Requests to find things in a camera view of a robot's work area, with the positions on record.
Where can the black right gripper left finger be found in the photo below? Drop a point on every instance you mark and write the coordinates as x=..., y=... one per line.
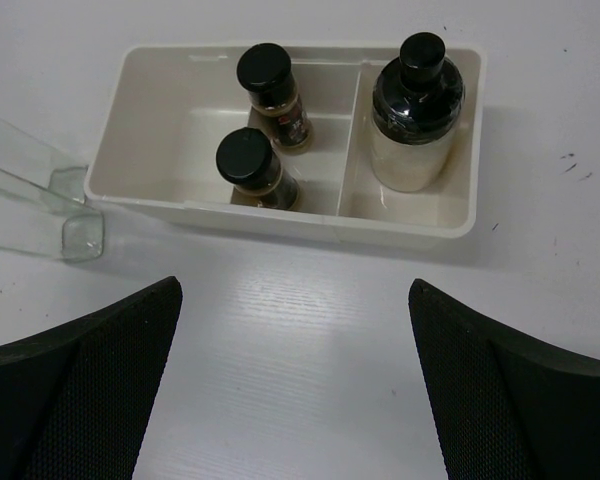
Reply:
x=75, y=400

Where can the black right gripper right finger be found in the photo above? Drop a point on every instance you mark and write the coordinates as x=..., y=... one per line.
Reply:
x=505, y=404

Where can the glass oil bottle gold spout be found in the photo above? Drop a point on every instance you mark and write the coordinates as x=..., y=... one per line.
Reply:
x=38, y=222

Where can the spice jar black lid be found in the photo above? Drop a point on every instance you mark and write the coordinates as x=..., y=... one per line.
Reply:
x=246, y=159
x=264, y=71

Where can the black top white condiment bottle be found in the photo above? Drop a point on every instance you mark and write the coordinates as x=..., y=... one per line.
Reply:
x=417, y=100

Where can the white divided organizer bin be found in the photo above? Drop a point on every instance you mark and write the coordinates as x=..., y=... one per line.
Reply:
x=174, y=104

